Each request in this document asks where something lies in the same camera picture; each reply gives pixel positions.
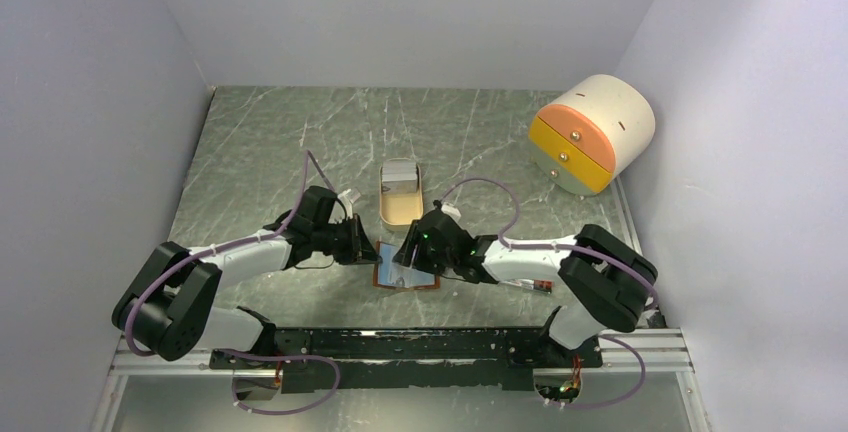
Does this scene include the stack of credit cards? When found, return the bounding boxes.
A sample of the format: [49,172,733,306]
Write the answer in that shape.
[380,158,419,195]

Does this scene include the pack of coloured markers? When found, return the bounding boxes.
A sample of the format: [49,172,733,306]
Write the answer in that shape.
[502,279,553,294]

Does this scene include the brown leather card holder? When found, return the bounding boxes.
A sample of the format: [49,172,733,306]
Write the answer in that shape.
[372,242,440,291]

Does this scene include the beige oval tray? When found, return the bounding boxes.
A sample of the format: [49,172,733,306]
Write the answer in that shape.
[378,160,424,232]

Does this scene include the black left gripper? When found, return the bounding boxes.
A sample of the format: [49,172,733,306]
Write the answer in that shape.
[313,213,382,265]

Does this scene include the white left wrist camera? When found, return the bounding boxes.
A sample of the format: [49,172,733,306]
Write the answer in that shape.
[337,188,362,217]

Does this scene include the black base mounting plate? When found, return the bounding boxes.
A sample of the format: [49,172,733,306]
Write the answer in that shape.
[209,326,603,393]

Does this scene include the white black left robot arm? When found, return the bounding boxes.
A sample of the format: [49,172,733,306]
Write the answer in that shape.
[111,186,382,368]

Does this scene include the aluminium frame rail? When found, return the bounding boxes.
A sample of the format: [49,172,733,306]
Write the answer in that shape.
[92,177,697,432]

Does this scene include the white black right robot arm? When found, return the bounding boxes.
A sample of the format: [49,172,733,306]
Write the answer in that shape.
[392,208,658,366]

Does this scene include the round pastel drawer cabinet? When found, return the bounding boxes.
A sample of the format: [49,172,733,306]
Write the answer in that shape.
[528,74,656,196]

